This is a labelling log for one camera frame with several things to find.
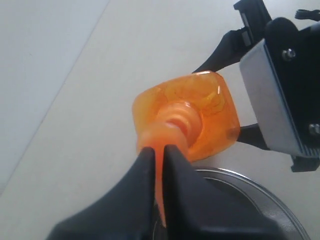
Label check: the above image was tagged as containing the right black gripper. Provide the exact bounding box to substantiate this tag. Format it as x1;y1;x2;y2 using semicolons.
190;0;320;75

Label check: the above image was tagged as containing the orange dish soap bottle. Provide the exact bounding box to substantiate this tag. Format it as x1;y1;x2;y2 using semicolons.
132;71;241;226

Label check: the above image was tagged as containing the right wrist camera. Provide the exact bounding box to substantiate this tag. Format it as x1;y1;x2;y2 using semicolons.
238;17;320;173

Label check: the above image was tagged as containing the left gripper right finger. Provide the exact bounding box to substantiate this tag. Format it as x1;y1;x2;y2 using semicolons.
163;145;278;240

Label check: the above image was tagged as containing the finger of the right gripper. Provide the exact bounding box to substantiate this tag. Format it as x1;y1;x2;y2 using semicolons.
237;123;269;150

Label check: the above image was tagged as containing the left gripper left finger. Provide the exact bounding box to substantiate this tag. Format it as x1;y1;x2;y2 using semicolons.
47;147;155;240

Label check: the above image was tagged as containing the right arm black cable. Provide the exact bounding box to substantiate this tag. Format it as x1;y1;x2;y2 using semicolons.
294;8;320;20

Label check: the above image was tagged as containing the steel mesh strainer basket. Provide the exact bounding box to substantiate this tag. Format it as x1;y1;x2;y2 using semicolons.
195;166;310;240

